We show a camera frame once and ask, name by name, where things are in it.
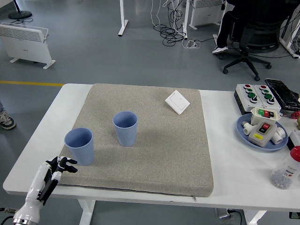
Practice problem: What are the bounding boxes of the clear jar with red lid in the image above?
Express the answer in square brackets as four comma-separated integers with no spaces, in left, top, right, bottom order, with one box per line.
[269,145,300,189]

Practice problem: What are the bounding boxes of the blue ribbed plastic cup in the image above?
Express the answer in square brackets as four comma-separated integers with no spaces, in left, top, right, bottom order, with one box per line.
[64,127,95,166]
[112,111,138,147]

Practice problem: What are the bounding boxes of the person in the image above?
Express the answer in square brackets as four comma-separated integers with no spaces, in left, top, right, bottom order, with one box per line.
[212,0,300,55]

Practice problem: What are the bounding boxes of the white panel heater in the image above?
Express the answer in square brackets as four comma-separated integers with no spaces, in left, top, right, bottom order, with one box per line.
[0,22,56,69]
[188,0,225,30]

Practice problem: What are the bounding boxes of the blue round plate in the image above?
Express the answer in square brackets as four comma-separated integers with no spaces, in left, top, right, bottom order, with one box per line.
[236,113,289,153]

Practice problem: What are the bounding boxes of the white desk frame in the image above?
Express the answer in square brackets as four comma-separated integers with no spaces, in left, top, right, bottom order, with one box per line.
[279,0,300,59]

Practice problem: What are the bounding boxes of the grey switch box red button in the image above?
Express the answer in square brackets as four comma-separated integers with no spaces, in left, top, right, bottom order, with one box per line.
[247,120,278,149]

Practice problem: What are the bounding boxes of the white desk leg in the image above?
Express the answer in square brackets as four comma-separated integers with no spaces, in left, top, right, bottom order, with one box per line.
[117,0,129,37]
[181,0,190,39]

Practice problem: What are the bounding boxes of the white cable with adapter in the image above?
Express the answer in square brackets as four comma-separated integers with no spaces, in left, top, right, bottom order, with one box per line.
[182,39,202,50]

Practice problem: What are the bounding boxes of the white plastic pipe fitting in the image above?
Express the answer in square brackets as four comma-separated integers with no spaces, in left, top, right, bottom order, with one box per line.
[241,120,254,136]
[271,126,288,145]

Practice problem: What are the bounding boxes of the person's foot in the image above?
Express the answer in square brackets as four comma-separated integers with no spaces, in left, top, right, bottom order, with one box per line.
[0,100,17,130]

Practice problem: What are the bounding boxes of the white and black box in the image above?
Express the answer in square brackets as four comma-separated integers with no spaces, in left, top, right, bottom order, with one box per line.
[287,130,300,150]

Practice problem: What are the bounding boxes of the grey-brown fabric mat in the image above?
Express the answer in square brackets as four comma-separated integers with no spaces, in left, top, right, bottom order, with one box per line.
[57,83,214,197]

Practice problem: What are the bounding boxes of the white push-button control box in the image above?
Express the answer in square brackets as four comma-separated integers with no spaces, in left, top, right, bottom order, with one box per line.
[254,83,282,113]
[233,83,264,115]

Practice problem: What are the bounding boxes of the grey power strip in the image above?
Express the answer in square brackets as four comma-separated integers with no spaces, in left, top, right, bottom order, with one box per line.
[214,208,235,220]

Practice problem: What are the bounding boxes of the white wall switch plate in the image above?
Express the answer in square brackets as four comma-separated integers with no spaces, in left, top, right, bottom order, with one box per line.
[165,90,190,115]

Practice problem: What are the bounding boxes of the cream switch box green red buttons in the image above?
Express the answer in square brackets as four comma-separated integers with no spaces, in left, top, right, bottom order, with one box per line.
[250,107,281,126]

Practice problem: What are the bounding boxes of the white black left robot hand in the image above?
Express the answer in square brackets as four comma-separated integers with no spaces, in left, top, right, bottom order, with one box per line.
[13,156,78,225]

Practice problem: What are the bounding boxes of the black office chair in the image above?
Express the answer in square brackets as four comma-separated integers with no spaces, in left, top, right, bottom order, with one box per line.
[222,11,285,82]

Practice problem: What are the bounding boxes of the white table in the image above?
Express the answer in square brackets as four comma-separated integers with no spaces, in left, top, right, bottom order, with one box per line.
[2,83,300,225]

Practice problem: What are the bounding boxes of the black cable bundle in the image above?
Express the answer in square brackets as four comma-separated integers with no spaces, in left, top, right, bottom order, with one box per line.
[153,0,188,46]

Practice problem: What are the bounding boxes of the black round stand base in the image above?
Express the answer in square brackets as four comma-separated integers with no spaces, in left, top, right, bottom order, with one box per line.
[8,0,33,20]

